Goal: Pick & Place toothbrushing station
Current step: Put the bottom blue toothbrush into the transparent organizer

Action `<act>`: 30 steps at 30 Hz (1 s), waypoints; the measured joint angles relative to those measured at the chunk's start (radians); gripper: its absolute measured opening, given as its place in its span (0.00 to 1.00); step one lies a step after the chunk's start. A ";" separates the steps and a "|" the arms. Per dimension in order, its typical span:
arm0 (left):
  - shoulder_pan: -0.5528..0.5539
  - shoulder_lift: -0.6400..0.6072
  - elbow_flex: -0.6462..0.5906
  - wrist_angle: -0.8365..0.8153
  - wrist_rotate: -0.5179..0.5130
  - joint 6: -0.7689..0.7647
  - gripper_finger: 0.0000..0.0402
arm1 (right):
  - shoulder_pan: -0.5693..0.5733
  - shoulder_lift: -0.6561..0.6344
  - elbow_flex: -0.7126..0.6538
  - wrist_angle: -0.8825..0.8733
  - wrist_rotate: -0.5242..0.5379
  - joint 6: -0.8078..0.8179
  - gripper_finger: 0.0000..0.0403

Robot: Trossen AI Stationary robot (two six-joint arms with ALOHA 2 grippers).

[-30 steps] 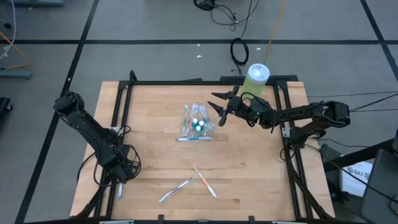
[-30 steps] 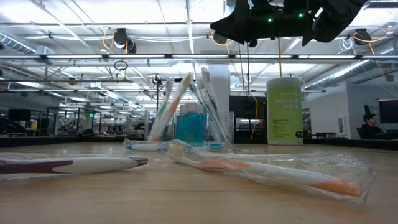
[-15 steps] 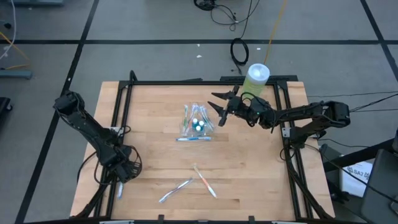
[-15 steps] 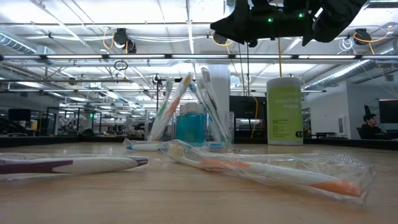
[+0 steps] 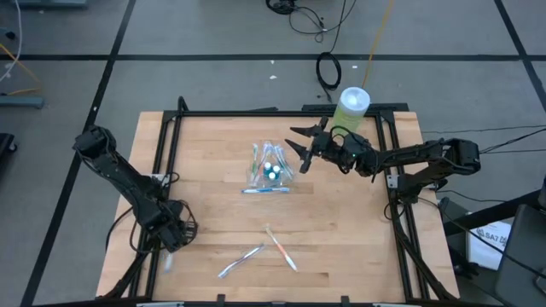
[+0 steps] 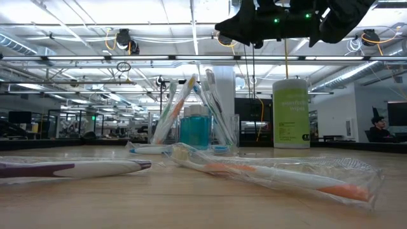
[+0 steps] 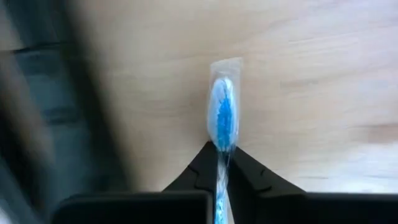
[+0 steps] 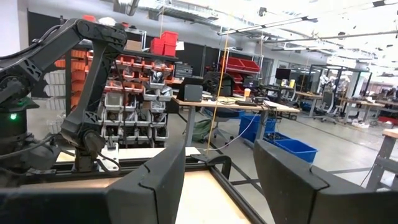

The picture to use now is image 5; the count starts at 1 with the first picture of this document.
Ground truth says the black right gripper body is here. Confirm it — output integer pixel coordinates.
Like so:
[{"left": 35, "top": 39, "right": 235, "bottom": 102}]
[{"left": 299, "top": 116, "right": 350, "bottom": 175}]

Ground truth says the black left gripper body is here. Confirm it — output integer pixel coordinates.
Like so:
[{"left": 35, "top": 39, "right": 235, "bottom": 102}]
[{"left": 154, "top": 203, "right": 200, "bottom": 254}]

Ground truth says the green disinfecting wipes canister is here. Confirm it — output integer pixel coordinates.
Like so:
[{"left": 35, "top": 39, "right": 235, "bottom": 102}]
[{"left": 333, "top": 86, "right": 371, "bottom": 134}]

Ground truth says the clear plastic bag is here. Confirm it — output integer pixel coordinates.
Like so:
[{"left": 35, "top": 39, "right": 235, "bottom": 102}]
[{"left": 246, "top": 142, "right": 296, "bottom": 189}]

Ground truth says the orange wrapped toothbrush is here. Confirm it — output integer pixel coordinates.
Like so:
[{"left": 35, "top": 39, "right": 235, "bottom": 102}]
[{"left": 263, "top": 224, "right": 299, "bottom": 274}]

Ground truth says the black diagonal stand leg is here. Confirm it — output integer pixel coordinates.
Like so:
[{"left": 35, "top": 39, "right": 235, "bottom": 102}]
[{"left": 442, "top": 189, "right": 546, "bottom": 236}]

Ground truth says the black equipment foot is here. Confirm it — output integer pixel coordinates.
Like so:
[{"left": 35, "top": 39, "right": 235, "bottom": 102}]
[{"left": 0, "top": 132, "right": 19, "bottom": 159}]

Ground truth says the grey floor bar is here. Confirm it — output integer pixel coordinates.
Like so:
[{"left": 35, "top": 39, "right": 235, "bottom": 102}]
[
  {"left": 0, "top": 95, "right": 46, "bottom": 109},
  {"left": 16, "top": 0, "right": 90, "bottom": 9}
]

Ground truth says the dark grey equipment case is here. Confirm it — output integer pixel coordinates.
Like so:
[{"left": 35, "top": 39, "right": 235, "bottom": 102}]
[{"left": 494, "top": 203, "right": 546, "bottom": 307}]

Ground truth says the black coiled floor cable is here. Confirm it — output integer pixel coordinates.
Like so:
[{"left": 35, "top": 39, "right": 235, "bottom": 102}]
[{"left": 315, "top": 51, "right": 343, "bottom": 103}]

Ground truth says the black aluminium table frame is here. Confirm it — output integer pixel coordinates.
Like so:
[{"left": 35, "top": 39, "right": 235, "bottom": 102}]
[{"left": 100, "top": 96, "right": 461, "bottom": 307}]

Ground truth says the long yellow cable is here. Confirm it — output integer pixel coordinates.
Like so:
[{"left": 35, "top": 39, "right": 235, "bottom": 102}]
[{"left": 362, "top": 0, "right": 396, "bottom": 90}]

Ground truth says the black tangled floor cable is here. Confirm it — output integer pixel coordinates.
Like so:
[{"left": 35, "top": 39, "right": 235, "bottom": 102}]
[{"left": 264, "top": 0, "right": 358, "bottom": 43}]

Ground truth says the thin black floor cable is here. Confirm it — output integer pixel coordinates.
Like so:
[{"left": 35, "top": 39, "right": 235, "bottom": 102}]
[
  {"left": 421, "top": 125, "right": 546, "bottom": 135},
  {"left": 477, "top": 127, "right": 546, "bottom": 155}
]

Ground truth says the thin yellow floor cable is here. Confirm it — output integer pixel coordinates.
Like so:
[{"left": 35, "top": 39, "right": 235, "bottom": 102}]
[{"left": 0, "top": 43, "right": 43, "bottom": 96}]

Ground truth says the white floor cable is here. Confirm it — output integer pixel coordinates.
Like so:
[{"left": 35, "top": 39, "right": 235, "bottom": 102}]
[{"left": 0, "top": 0, "right": 23, "bottom": 83}]

